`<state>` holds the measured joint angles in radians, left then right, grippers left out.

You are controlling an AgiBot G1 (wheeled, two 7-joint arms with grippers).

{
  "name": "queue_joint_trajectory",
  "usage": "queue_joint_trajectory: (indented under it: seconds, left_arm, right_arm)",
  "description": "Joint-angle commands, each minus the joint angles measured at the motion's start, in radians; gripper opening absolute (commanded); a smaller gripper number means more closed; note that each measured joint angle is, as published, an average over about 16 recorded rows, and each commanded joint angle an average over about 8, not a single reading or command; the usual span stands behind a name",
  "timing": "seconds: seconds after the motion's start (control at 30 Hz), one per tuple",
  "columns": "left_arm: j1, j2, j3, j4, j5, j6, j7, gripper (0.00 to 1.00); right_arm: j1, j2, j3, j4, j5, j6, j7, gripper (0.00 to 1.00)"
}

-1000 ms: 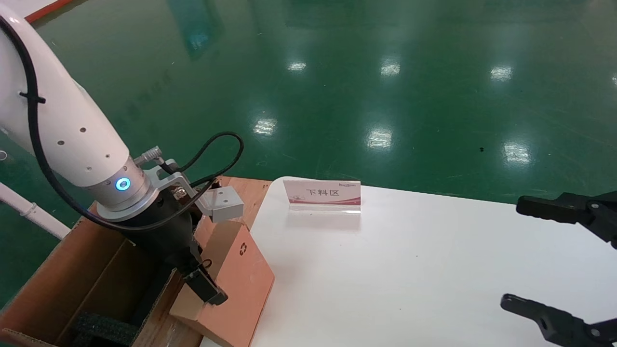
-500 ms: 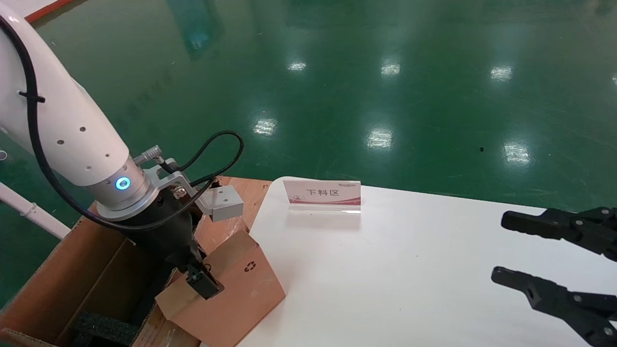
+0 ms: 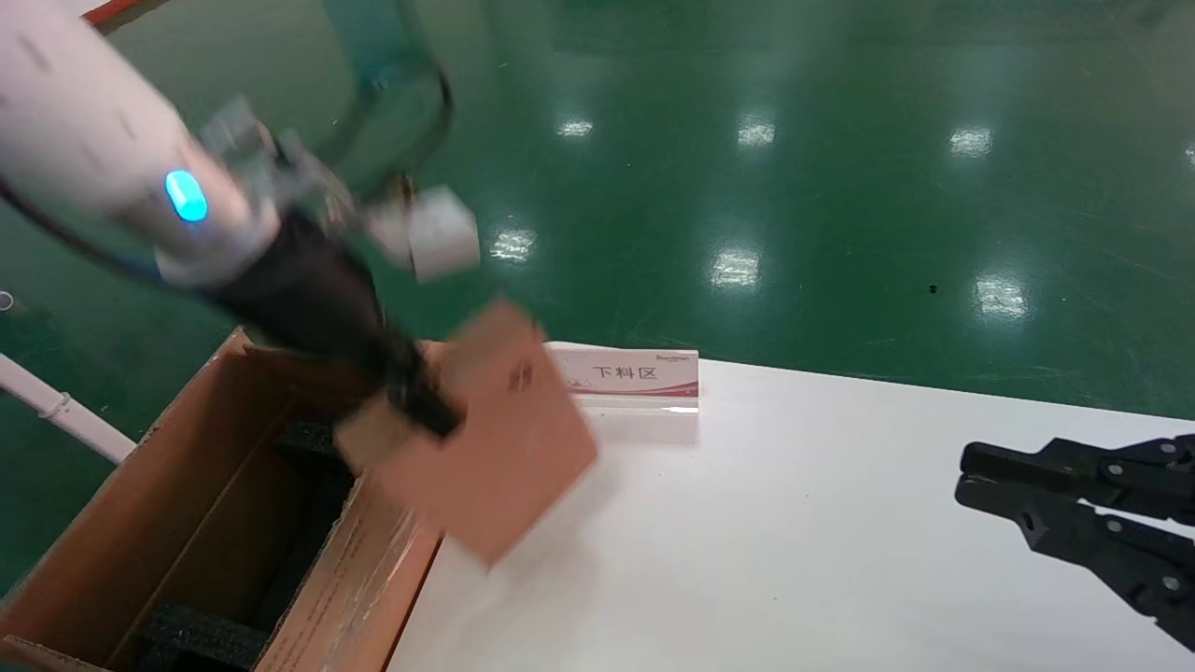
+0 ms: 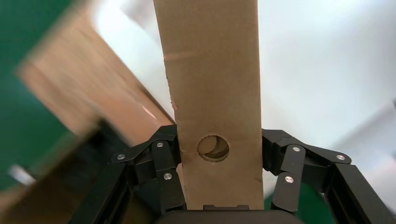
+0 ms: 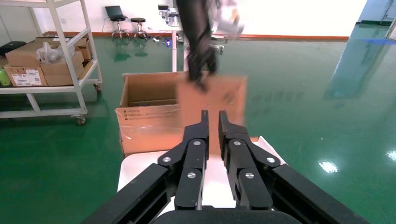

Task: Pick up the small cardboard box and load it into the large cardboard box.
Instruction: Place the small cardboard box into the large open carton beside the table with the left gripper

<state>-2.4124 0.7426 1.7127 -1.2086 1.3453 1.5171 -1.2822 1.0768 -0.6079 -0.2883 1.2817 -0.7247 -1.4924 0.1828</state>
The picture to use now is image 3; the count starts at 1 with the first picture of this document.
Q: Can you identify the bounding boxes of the acrylic sign with red print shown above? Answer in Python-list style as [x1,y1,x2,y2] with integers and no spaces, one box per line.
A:
[545,346,700,417]

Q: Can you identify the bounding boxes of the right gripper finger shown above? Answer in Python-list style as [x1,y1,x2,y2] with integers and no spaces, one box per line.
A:
[960,433,1195,525]
[955,474,1195,653]

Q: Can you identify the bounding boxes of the small cardboard box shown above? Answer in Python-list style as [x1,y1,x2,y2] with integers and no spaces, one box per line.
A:
[333,299,599,569]

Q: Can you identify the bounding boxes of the white pipe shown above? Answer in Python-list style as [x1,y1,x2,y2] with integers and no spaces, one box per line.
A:
[0,354,138,466]

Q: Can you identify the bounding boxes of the large cardboard box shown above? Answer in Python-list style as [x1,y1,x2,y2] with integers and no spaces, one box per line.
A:
[0,327,451,672]

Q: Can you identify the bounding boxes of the black foam insert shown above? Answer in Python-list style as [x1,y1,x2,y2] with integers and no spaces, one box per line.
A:
[138,602,274,672]
[271,418,361,473]

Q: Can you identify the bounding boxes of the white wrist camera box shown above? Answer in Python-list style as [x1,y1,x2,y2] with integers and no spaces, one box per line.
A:
[367,184,484,285]

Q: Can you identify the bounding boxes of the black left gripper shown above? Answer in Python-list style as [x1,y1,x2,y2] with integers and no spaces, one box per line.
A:
[210,210,465,441]

